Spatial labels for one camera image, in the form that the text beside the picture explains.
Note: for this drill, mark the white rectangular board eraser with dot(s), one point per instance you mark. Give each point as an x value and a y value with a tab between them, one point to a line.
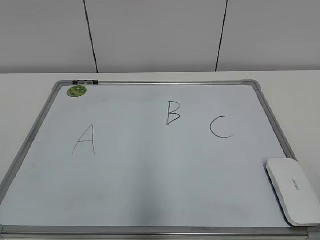
298	199

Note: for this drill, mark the round green magnet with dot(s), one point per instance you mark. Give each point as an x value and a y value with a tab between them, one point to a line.
76	91

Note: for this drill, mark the white board with grey frame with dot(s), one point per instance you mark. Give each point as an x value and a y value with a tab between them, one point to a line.
149	160

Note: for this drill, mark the black clip on board frame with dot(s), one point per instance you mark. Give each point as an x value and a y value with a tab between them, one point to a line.
85	82

